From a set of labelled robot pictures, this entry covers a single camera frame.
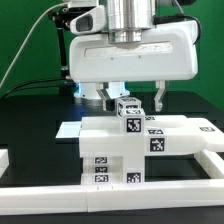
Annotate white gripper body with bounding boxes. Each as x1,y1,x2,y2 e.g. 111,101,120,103
69,4,199,83

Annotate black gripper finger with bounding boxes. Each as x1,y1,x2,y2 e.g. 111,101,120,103
154,81,168,112
96,82,115,111

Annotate white chair backrest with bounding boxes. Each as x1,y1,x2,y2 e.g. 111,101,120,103
79,115,224,157

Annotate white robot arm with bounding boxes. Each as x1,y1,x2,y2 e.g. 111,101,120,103
67,0,201,110

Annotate white marker base sheet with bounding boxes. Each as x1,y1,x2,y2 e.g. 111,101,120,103
56,121,81,139

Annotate white block far left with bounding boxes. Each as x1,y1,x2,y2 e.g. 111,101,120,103
0,149,9,177

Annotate overhead camera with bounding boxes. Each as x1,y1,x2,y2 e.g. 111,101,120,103
59,0,98,13

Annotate white boundary frame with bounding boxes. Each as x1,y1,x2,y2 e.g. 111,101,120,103
0,150,224,215

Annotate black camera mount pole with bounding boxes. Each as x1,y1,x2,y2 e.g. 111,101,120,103
47,5,81,98

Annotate black cables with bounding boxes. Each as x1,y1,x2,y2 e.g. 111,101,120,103
0,77,81,101

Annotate white cable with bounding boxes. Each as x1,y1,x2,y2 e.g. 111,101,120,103
0,3,68,91

